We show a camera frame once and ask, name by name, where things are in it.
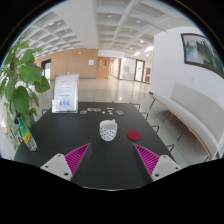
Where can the white long bench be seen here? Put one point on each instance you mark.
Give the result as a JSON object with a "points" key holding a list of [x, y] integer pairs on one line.
{"points": [[201, 115]]}

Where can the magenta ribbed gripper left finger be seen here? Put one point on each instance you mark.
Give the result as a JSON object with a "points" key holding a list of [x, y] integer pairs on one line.
{"points": [[66, 165]]}

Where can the green leafy potted plant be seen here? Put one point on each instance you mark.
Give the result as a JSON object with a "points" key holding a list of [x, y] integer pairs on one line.
{"points": [[21, 80]]}

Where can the red round coaster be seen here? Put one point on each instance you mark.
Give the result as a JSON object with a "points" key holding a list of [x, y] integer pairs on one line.
{"points": [[134, 135]]}

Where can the framed landscape painting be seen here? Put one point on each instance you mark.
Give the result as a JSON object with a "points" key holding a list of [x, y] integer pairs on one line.
{"points": [[199, 52]]}

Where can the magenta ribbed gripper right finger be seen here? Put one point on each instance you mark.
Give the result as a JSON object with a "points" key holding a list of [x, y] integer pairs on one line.
{"points": [[156, 166]]}

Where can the acrylic sign holder with flyer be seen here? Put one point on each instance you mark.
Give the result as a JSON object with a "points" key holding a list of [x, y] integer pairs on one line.
{"points": [[65, 99]]}

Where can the blue square coaster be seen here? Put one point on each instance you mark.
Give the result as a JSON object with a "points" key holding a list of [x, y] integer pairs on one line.
{"points": [[119, 112]]}

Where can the colourful round coaster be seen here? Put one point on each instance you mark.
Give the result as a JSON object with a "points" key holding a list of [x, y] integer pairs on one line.
{"points": [[90, 109]]}

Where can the green round coaster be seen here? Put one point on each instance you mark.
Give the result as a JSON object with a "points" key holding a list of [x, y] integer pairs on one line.
{"points": [[83, 112]]}

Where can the white polka dot mug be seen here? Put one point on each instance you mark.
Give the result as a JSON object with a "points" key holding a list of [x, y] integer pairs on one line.
{"points": [[108, 130]]}

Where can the green plastic water bottle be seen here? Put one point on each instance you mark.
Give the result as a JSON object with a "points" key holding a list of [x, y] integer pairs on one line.
{"points": [[26, 134]]}

